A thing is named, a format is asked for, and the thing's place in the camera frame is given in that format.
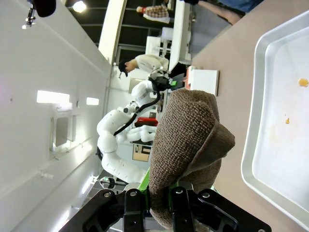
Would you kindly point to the brown cardboard board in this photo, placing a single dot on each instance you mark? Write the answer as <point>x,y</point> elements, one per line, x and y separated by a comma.
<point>141,153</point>

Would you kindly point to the large rectangular ceiling light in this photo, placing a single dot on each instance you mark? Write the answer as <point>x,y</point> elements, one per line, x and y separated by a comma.
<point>53,96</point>

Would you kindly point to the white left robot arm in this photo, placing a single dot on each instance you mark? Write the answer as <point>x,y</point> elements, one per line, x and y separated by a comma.
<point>108,142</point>

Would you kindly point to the small rectangular ceiling light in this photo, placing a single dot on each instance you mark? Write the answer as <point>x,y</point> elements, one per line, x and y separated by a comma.
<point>92,101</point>

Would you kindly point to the round ceiling spotlight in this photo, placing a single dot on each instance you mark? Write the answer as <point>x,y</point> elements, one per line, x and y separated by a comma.
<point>79,6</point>

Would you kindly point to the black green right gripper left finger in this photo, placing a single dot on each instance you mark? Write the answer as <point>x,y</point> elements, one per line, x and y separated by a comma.
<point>130,207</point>

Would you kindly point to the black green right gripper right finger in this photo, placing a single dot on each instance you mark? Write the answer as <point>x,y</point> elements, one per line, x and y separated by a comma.
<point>183,207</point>

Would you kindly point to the orange red basket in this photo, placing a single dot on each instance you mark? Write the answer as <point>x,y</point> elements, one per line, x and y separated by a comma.
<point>187,77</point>

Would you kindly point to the brown terry cleaning cloth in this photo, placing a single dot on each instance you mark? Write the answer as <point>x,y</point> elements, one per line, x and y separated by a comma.
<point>183,140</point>

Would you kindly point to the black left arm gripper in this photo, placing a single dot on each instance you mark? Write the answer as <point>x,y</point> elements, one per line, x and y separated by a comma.
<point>161,81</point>

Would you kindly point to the person in white shirt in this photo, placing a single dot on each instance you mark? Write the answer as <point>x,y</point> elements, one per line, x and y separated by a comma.
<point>149,62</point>

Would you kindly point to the person in plaid shirt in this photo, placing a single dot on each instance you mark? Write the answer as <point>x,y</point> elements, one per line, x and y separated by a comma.
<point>155,13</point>

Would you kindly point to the white box on table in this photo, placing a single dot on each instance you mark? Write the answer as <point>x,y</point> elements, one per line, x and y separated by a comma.
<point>204,81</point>

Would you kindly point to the white plastic tray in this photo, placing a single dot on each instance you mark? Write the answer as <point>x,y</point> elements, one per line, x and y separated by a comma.
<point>277,145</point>

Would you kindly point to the ceiling air conditioner vent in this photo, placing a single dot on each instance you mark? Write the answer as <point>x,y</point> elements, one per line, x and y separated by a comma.
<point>61,133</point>

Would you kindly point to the large orange food crumb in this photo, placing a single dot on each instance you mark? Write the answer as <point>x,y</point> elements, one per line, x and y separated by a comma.
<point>303,82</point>

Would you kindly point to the white room pillar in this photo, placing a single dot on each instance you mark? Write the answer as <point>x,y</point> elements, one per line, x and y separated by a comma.
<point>113,29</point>

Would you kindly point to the white partition wall panel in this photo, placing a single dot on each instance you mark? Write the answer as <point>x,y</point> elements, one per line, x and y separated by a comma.
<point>179,36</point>

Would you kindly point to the small orange food crumb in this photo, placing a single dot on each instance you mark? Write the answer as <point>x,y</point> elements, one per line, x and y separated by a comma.
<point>287,120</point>

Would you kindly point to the red black device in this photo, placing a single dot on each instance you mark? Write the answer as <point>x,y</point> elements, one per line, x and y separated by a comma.
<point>146,121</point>

